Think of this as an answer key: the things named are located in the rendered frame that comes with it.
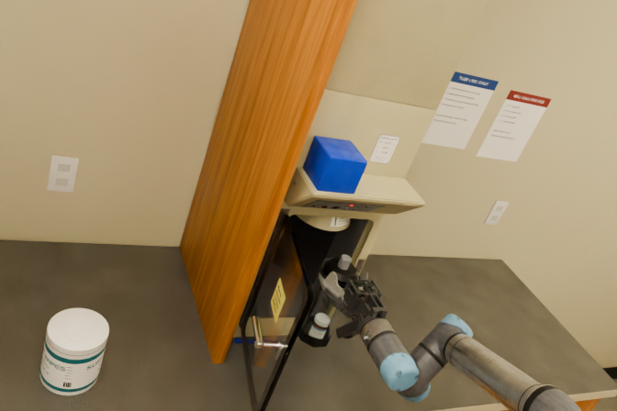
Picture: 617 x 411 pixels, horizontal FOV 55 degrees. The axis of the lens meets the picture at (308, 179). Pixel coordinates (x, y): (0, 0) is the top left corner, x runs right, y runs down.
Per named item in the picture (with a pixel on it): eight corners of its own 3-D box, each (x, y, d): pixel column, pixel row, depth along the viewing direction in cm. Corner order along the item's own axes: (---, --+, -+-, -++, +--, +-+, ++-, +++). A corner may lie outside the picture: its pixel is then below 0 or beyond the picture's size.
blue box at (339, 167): (301, 167, 140) (314, 135, 136) (338, 172, 145) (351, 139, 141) (317, 191, 133) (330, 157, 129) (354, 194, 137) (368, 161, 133)
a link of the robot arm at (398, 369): (397, 399, 129) (383, 383, 123) (375, 361, 137) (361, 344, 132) (427, 380, 128) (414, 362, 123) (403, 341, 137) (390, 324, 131)
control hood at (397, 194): (283, 200, 145) (295, 165, 140) (390, 208, 160) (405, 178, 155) (298, 228, 136) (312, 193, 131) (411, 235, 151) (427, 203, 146)
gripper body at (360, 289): (373, 277, 146) (395, 312, 137) (360, 303, 150) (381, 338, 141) (346, 277, 143) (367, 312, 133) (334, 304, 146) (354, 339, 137)
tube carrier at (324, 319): (289, 317, 163) (314, 257, 154) (323, 316, 169) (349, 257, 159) (304, 347, 155) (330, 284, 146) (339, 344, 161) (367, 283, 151)
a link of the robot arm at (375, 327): (389, 353, 138) (360, 354, 134) (380, 338, 141) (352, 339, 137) (401, 329, 134) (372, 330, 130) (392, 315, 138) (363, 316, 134)
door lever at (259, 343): (271, 323, 139) (274, 315, 138) (277, 354, 131) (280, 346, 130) (249, 321, 137) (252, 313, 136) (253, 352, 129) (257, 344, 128)
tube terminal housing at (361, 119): (212, 277, 185) (287, 47, 150) (304, 279, 200) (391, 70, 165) (231, 337, 166) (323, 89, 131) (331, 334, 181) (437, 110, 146)
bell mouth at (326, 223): (281, 192, 168) (287, 175, 165) (335, 196, 176) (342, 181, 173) (302, 229, 154) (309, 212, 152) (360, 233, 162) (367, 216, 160)
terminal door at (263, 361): (242, 328, 163) (287, 211, 145) (256, 425, 137) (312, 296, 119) (240, 328, 162) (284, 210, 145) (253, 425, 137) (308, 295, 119)
